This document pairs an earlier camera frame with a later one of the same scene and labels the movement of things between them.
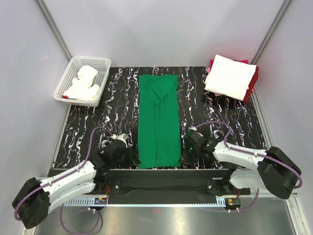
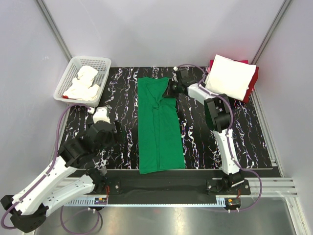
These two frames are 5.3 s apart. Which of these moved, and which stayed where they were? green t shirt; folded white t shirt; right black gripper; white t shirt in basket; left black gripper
Moved: left black gripper; right black gripper
Stayed: white t shirt in basket; green t shirt; folded white t shirt
